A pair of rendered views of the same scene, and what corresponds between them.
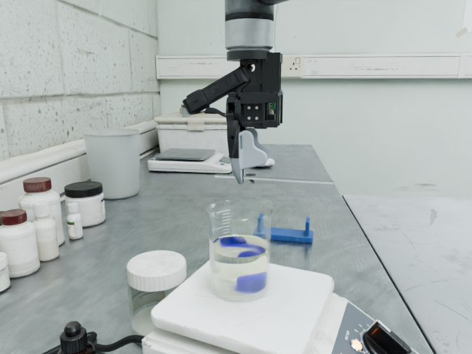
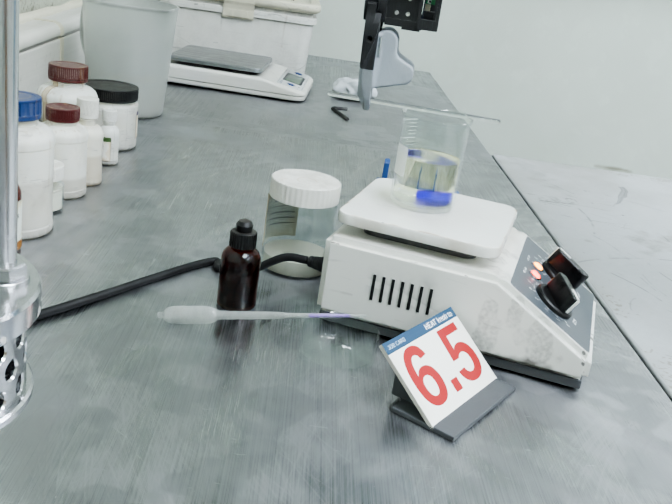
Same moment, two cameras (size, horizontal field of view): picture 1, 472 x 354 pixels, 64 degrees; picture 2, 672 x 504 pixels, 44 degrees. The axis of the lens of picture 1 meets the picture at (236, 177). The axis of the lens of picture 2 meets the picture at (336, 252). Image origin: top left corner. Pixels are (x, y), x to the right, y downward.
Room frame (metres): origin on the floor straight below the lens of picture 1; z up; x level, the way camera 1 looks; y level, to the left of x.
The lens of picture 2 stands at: (-0.31, 0.16, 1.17)
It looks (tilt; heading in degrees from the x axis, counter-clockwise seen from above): 21 degrees down; 350
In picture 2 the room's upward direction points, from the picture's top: 9 degrees clockwise
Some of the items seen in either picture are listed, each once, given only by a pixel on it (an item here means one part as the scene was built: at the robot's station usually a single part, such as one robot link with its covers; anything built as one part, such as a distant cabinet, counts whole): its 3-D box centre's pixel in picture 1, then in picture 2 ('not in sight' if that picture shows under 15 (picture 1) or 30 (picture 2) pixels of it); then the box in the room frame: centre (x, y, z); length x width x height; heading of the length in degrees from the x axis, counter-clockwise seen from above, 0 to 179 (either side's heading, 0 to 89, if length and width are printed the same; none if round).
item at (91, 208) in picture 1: (85, 203); (108, 114); (0.69, 0.29, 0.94); 0.07 x 0.07 x 0.07
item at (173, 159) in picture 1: (195, 160); (238, 72); (1.19, 0.13, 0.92); 0.26 x 0.19 x 0.05; 80
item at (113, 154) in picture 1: (111, 162); (121, 54); (0.89, 0.30, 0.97); 0.18 x 0.13 x 0.15; 45
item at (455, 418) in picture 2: not in sight; (450, 368); (0.15, -0.01, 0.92); 0.09 x 0.06 x 0.04; 138
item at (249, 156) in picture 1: (249, 158); (386, 72); (0.61, -0.02, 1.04); 0.06 x 0.03 x 0.09; 77
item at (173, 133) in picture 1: (204, 133); (242, 23); (1.50, 0.13, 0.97); 0.37 x 0.31 x 0.14; 176
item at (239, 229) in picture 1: (242, 246); (431, 158); (0.29, -0.01, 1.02); 0.06 x 0.05 x 0.08; 132
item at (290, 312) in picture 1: (249, 297); (432, 214); (0.28, -0.01, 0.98); 0.12 x 0.12 x 0.01; 65
